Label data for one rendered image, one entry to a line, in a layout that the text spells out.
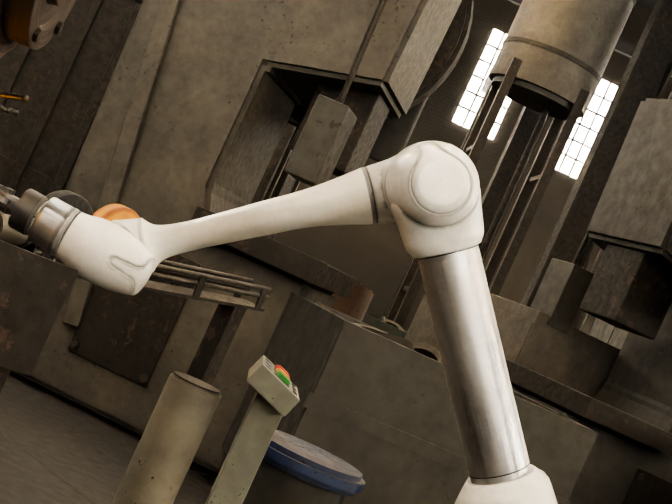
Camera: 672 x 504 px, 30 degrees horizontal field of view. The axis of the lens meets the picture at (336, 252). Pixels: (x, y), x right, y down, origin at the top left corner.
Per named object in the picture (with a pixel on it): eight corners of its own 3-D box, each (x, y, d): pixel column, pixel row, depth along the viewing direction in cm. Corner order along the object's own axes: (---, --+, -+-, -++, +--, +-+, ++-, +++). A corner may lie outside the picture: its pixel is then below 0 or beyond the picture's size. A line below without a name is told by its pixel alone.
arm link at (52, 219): (59, 257, 218) (29, 240, 218) (85, 211, 219) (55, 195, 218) (49, 257, 209) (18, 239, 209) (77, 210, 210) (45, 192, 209)
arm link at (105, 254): (47, 261, 209) (60, 262, 222) (129, 307, 209) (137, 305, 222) (79, 205, 209) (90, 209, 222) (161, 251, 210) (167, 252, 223)
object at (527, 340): (424, 493, 679) (508, 307, 681) (526, 568, 577) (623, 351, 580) (342, 461, 659) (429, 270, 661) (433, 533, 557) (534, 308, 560)
